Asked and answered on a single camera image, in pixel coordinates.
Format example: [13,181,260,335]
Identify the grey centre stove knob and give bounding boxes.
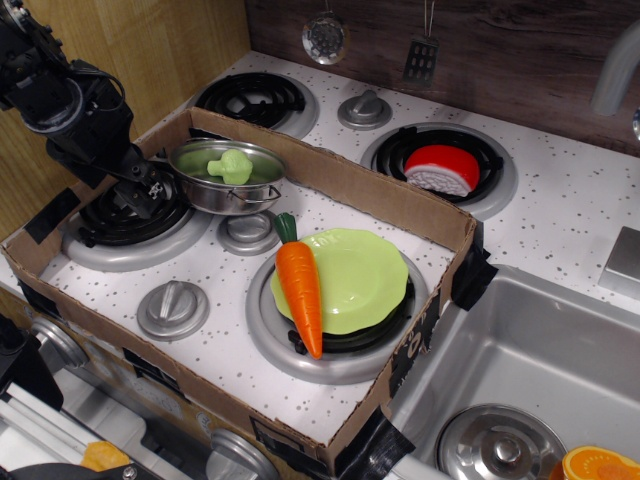
[217,211,280,256]

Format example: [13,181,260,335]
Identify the stove burner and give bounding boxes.
[245,251,430,385]
[360,122,518,221]
[187,72,319,139]
[62,162,211,273]

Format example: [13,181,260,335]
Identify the grey oven front knob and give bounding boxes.
[205,428,280,480]

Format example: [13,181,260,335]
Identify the black clamp device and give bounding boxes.
[1,315,64,411]

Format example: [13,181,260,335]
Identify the grey oven left knob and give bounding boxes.
[31,317,89,374]

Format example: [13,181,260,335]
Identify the grey square faucet base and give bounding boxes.
[598,226,640,300]

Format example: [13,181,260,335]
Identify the light green plastic plate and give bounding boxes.
[270,228,409,335]

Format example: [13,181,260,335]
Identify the hanging silver strainer spoon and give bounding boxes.
[301,1,350,66]

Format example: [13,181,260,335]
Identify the front left stove burner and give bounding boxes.
[62,162,211,273]

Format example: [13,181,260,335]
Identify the back right stove burner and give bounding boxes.
[360,122,518,221]

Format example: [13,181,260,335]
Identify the hanging silver slotted spatula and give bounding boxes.
[402,1,440,88]

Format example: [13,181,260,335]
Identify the silver pot lid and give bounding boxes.
[434,404,567,479]

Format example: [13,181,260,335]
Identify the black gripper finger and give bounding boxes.
[130,192,161,219]
[112,185,137,215]

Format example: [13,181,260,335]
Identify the red toy cheese wedge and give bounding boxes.
[404,145,480,197]

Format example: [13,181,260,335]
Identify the yellow chip piece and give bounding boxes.
[80,441,130,472]

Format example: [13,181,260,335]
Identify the grey front stove knob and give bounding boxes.
[136,280,210,342]

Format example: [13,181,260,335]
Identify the small steel pot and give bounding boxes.
[168,138,286,216]

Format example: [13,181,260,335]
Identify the back left stove burner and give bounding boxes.
[187,72,319,139]

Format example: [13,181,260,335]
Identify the grey back stove knob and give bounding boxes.
[337,90,392,131]

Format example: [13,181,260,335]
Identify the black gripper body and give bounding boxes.
[111,144,173,208]

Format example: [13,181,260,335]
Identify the grey oven knob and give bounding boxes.
[31,317,89,374]
[205,428,280,480]

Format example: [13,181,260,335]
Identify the grey stove knob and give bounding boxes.
[217,211,280,256]
[136,280,210,342]
[337,90,392,131]

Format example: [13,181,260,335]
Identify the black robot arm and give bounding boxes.
[1,1,169,219]

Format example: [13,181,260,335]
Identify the front right stove burner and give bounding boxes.
[245,251,430,385]

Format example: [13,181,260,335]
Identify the green toy broccoli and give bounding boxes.
[207,149,253,185]

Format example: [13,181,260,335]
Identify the grey sink basin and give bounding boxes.
[390,267,639,479]

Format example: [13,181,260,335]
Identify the brown cardboard fence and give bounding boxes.
[2,108,477,478]

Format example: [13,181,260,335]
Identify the orange slice toy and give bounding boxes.
[549,446,639,480]

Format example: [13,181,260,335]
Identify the orange toy carrot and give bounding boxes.
[274,212,323,360]

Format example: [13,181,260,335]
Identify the grey toy faucet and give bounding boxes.
[590,21,639,116]

